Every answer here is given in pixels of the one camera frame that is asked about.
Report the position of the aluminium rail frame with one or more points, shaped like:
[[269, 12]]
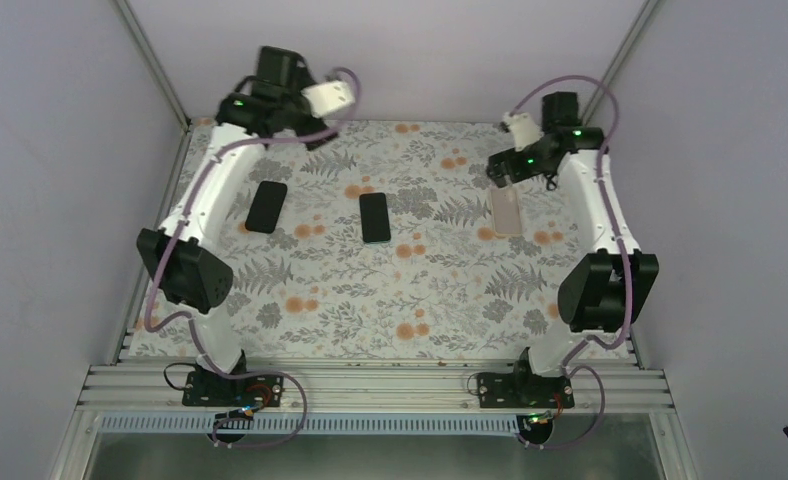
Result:
[[347, 388]]

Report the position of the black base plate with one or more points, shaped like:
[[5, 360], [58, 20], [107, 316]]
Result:
[[206, 389], [526, 391]]

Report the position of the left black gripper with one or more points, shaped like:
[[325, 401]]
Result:
[[314, 143]]

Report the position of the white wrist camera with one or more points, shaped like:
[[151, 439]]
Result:
[[525, 132], [328, 97]]

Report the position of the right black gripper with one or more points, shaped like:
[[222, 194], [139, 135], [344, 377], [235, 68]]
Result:
[[518, 174]]

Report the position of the black phone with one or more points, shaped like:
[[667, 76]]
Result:
[[266, 207], [374, 216]]

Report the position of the beige phone case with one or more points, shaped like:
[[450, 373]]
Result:
[[506, 212]]

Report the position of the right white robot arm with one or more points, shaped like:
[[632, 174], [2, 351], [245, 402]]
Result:
[[603, 294]]

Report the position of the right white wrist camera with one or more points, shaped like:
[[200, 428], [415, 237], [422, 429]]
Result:
[[525, 132]]

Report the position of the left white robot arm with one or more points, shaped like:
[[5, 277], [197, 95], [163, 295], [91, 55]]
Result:
[[280, 103]]

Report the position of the floral patterned table mat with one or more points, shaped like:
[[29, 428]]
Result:
[[445, 287]]

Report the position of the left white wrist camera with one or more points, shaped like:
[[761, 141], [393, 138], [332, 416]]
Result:
[[328, 97]]

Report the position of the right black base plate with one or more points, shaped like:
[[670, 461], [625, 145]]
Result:
[[526, 391]]

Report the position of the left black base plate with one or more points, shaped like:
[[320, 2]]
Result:
[[206, 389]]

